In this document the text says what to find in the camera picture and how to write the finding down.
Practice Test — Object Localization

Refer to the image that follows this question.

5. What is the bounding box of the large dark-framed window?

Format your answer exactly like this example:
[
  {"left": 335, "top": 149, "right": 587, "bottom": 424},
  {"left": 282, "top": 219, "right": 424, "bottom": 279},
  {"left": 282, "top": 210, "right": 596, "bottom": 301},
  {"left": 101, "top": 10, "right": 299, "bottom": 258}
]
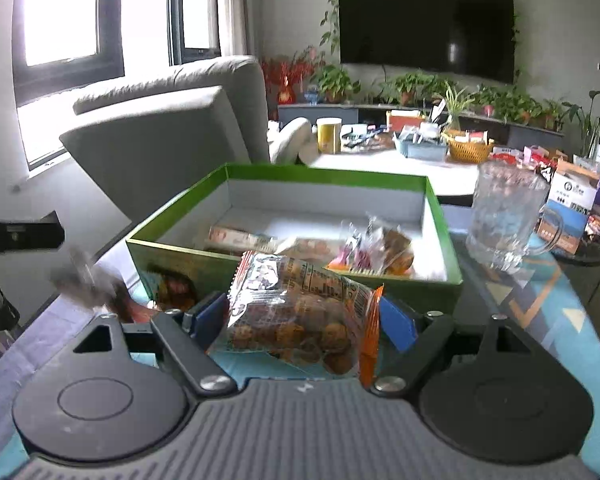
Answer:
[{"left": 11, "top": 0, "right": 126, "bottom": 107}]

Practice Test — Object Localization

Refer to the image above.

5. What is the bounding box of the narrow dark-framed window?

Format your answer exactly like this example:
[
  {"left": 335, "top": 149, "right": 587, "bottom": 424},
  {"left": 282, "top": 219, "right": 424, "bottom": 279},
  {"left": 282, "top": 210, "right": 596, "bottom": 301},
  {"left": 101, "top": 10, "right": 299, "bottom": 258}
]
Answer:
[{"left": 167, "top": 0, "right": 222, "bottom": 67}]

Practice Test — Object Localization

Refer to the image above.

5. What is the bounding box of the green cardboard box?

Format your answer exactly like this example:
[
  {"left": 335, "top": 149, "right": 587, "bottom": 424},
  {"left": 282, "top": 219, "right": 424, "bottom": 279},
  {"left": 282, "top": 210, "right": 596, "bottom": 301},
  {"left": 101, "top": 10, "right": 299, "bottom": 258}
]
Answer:
[{"left": 126, "top": 164, "right": 464, "bottom": 322}]

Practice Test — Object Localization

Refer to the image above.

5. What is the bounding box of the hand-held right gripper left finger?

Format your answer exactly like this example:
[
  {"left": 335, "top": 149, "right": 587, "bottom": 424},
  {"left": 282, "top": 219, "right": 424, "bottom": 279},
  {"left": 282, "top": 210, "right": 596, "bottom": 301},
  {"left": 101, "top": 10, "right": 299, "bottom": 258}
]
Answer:
[{"left": 72, "top": 290, "right": 239, "bottom": 397}]

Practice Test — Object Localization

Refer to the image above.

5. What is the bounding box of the white pillow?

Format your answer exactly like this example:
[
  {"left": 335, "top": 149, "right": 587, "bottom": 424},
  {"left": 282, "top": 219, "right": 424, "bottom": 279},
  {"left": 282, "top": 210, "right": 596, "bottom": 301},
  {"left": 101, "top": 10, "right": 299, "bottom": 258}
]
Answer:
[{"left": 268, "top": 117, "right": 319, "bottom": 166}]

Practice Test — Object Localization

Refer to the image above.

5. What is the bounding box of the ivy vine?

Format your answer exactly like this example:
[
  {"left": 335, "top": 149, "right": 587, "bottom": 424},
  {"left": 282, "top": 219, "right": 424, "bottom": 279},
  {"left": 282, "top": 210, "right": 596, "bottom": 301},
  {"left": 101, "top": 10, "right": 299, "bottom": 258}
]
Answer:
[{"left": 320, "top": 0, "right": 523, "bottom": 83}]

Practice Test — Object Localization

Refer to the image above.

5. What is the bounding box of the white coffee table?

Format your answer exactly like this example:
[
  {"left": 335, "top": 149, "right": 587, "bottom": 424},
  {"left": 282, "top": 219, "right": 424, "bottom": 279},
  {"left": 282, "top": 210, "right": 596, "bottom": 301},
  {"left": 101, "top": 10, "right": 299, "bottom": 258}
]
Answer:
[{"left": 297, "top": 149, "right": 482, "bottom": 197}]

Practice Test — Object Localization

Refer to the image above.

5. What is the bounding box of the leafy potted plant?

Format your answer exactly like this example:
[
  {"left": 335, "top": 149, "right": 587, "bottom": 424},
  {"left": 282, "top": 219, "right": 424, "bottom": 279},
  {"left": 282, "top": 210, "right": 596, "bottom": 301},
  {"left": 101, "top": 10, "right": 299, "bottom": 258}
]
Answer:
[
  {"left": 314, "top": 64, "right": 362, "bottom": 104},
  {"left": 391, "top": 73, "right": 432, "bottom": 107}
]

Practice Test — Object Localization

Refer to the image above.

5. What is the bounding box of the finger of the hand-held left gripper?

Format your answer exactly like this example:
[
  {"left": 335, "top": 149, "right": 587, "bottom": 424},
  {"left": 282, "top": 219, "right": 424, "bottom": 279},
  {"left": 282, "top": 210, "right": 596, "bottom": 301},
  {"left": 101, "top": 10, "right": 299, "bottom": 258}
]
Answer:
[{"left": 0, "top": 211, "right": 65, "bottom": 257}]

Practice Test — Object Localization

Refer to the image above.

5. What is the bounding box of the round dark side table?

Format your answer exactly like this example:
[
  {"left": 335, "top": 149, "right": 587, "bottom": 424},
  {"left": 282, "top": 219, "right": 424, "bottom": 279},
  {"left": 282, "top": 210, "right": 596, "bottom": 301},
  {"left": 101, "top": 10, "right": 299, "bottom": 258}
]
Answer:
[{"left": 549, "top": 229, "right": 600, "bottom": 307}]

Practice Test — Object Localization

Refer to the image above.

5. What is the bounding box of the red flower decoration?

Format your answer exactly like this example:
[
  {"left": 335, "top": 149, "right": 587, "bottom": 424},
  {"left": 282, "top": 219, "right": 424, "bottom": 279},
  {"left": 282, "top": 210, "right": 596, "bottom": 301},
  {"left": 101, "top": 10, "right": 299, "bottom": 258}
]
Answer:
[{"left": 260, "top": 46, "right": 327, "bottom": 107}]

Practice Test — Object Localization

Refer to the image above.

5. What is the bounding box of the white curtain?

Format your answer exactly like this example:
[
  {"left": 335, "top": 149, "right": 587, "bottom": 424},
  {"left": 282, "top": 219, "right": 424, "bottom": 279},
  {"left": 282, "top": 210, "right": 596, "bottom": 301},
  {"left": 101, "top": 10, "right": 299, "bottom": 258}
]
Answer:
[{"left": 217, "top": 0, "right": 257, "bottom": 59}]

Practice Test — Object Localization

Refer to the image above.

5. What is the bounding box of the row of potted plants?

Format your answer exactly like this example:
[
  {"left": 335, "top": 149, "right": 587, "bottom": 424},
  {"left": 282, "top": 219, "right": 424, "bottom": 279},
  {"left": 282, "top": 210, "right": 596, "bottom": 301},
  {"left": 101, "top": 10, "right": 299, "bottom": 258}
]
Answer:
[{"left": 479, "top": 86, "right": 566, "bottom": 131}]

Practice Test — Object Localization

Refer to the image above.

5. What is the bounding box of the tall leafy plant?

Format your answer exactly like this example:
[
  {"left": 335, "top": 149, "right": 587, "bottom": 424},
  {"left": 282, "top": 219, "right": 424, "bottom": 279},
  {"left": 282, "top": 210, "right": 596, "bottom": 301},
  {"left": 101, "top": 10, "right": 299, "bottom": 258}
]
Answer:
[{"left": 561, "top": 89, "right": 600, "bottom": 159}]

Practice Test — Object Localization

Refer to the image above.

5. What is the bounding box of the wall television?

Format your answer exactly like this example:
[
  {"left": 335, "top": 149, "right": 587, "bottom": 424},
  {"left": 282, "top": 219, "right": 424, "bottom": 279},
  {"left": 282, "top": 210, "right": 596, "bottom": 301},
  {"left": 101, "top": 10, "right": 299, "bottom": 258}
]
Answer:
[{"left": 337, "top": 0, "right": 516, "bottom": 84}]

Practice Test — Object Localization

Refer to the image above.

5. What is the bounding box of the grey sofa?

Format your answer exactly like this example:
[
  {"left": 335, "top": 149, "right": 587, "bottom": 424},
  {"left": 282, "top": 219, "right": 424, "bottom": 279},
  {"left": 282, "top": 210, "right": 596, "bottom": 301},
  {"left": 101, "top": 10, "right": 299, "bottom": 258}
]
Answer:
[{"left": 59, "top": 55, "right": 272, "bottom": 222}]

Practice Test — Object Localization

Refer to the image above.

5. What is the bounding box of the yellow can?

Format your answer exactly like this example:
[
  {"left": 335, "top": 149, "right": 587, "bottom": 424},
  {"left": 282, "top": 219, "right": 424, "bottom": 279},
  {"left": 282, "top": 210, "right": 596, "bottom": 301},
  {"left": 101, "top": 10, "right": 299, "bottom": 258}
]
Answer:
[{"left": 316, "top": 117, "right": 344, "bottom": 155}]

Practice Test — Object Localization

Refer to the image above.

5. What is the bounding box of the spider plant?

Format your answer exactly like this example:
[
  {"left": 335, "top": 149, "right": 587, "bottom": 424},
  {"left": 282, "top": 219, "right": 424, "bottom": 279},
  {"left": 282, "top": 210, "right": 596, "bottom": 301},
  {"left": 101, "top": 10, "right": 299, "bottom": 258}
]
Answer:
[{"left": 429, "top": 84, "right": 474, "bottom": 134}]

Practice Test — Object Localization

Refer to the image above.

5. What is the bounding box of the grey foil snack packet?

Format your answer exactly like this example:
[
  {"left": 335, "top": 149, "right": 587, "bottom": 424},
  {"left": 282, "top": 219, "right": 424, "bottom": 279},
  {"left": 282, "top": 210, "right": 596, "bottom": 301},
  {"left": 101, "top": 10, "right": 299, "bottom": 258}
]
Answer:
[{"left": 50, "top": 247, "right": 132, "bottom": 322}]

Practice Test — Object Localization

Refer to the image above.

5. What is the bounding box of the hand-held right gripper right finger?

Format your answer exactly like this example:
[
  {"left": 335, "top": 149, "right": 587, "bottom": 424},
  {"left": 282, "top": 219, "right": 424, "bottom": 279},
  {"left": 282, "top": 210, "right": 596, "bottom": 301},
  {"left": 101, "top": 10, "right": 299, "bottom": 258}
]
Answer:
[{"left": 370, "top": 296, "right": 532, "bottom": 397}]

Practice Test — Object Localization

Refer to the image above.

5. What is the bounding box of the pile of snack packets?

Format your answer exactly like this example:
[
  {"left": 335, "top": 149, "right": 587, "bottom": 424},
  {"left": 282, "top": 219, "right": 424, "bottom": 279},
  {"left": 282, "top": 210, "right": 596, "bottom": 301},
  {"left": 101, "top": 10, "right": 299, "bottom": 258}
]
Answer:
[{"left": 204, "top": 216, "right": 417, "bottom": 277}]

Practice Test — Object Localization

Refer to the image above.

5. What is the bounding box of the clear glass mug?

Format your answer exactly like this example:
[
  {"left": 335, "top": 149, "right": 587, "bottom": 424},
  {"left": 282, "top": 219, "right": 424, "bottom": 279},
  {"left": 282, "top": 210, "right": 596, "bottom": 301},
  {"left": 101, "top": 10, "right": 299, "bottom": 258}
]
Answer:
[{"left": 466, "top": 161, "right": 566, "bottom": 274}]

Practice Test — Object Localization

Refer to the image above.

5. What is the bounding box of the clear orange nut packet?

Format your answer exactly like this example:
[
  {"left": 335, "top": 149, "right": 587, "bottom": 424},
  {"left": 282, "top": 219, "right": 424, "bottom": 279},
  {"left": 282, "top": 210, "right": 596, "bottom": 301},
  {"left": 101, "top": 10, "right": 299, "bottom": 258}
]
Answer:
[{"left": 212, "top": 251, "right": 384, "bottom": 389}]

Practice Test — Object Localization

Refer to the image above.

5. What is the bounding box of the white and blue carton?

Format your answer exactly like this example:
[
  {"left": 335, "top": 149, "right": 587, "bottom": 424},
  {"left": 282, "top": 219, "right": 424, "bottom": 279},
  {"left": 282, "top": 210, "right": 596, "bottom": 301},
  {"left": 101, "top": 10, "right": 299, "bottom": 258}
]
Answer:
[{"left": 536, "top": 166, "right": 600, "bottom": 257}]

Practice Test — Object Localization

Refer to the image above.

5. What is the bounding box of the blue plastic basket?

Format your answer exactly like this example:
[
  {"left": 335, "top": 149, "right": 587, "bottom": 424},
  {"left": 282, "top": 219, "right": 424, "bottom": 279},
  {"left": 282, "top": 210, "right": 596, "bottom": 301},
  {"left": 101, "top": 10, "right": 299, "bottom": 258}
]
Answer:
[{"left": 393, "top": 131, "right": 449, "bottom": 162}]

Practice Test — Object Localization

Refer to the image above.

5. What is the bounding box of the wicker basket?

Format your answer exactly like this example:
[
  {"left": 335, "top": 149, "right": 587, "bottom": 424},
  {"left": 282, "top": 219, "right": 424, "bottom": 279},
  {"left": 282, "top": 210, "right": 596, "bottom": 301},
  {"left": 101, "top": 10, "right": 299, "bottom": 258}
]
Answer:
[{"left": 442, "top": 134, "right": 495, "bottom": 164}]

